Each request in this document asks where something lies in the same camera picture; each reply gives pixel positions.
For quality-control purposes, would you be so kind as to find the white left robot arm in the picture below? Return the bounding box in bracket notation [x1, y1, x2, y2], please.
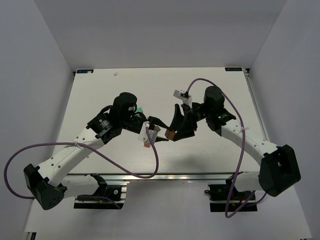
[23, 92, 169, 210]

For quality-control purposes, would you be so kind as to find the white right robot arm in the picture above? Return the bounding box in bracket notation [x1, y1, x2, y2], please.
[165, 86, 301, 197]

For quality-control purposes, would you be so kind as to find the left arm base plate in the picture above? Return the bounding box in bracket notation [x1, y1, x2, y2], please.
[73, 180, 129, 210]

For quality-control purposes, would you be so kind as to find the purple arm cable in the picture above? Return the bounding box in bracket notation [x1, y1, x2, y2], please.
[186, 78, 267, 219]
[4, 126, 160, 210]

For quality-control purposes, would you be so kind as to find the olive roof wood block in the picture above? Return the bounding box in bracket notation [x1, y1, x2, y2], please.
[154, 126, 161, 133]

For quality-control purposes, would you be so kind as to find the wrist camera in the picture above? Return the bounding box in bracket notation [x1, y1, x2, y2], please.
[173, 90, 193, 108]
[138, 121, 158, 144]

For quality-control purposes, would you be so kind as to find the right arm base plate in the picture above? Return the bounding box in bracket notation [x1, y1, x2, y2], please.
[204, 184, 258, 213]

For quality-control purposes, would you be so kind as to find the brown wood block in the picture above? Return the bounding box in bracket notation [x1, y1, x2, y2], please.
[165, 129, 176, 141]

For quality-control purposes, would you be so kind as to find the blue label right corner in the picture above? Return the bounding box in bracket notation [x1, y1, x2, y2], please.
[224, 67, 243, 72]

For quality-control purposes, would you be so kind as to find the aluminium table edge rail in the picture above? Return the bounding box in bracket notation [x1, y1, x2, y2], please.
[64, 172, 263, 182]

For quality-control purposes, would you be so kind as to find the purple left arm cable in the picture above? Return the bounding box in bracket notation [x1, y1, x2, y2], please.
[4, 126, 160, 210]

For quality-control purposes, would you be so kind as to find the green rectangular wood block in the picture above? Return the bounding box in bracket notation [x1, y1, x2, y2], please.
[135, 107, 143, 113]

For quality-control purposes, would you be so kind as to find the blue label corner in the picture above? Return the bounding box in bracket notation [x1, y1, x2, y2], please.
[224, 67, 243, 72]
[76, 69, 94, 74]

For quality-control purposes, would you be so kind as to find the right side aluminium rail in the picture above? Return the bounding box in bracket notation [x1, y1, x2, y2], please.
[243, 68, 270, 141]

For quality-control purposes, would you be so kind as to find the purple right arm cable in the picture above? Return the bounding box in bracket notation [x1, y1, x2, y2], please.
[186, 78, 267, 219]

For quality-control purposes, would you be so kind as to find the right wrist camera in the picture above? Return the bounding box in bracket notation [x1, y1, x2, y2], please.
[173, 90, 193, 108]

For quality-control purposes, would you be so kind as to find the blue label left corner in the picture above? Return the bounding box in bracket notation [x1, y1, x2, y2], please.
[76, 69, 94, 74]

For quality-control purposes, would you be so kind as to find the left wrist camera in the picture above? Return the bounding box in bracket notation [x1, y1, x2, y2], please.
[138, 121, 158, 144]

